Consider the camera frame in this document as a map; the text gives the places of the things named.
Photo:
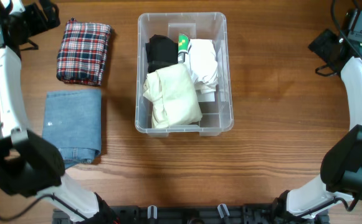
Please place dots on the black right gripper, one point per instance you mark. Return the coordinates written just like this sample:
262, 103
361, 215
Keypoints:
320, 45

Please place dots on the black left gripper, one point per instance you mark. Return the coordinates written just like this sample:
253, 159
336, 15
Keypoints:
41, 23

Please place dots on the white printed t-shirt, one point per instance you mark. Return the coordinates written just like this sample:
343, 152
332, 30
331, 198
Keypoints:
199, 57

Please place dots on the black garment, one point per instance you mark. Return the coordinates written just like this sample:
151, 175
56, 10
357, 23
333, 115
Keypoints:
161, 52

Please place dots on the cream white garment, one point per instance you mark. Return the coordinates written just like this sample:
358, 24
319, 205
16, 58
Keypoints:
173, 95

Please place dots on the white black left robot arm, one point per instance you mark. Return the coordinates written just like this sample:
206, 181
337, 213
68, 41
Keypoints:
29, 165

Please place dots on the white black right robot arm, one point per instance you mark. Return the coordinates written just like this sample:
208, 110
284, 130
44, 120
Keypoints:
340, 177

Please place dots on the folded plaid flannel shirt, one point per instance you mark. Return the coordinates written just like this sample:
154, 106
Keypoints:
83, 53

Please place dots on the folded blue denim jeans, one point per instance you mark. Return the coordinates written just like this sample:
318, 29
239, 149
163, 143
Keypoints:
72, 123

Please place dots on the clear plastic storage bin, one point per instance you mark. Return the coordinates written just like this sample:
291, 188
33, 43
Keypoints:
217, 115

